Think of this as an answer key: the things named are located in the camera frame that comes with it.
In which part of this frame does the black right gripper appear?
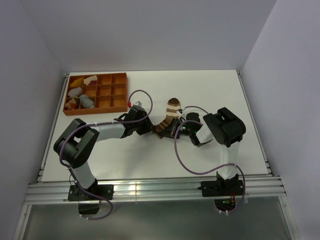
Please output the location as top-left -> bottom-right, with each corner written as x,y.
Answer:
159,117 -> 193,139

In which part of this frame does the brown striped sock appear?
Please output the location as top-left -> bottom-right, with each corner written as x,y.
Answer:
155,97 -> 181,139

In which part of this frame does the grey sock with black stripes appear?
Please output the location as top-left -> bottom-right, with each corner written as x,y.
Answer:
79,94 -> 95,109

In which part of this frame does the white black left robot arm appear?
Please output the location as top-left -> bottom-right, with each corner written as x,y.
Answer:
53,105 -> 155,200

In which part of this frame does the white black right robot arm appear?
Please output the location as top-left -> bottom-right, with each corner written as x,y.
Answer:
155,107 -> 246,195

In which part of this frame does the orange wooden compartment tray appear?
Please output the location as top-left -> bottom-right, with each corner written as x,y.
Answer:
62,72 -> 128,116

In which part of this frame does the white maroon rolled sock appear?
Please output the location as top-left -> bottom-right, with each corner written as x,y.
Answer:
83,75 -> 98,86

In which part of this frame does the orange white rolled sock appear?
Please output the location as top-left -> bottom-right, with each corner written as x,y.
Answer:
64,97 -> 80,110

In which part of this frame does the yellow rolled sock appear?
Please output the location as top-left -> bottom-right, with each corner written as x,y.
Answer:
70,77 -> 84,88

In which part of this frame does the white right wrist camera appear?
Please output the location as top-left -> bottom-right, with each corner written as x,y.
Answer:
176,107 -> 186,119

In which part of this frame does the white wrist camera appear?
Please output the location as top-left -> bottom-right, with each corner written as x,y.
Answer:
133,101 -> 142,107
176,107 -> 186,119

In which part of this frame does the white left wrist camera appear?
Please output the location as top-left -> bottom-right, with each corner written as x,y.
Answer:
133,101 -> 142,107

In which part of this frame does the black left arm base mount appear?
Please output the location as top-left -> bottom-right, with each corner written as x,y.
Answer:
67,180 -> 114,218

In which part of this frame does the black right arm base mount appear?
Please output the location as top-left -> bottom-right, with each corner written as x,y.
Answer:
197,173 -> 245,212

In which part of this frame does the aluminium table edge rail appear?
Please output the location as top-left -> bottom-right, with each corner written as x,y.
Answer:
236,70 -> 273,176

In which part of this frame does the aluminium front frame rail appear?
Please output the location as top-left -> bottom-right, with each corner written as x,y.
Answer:
23,175 -> 287,205

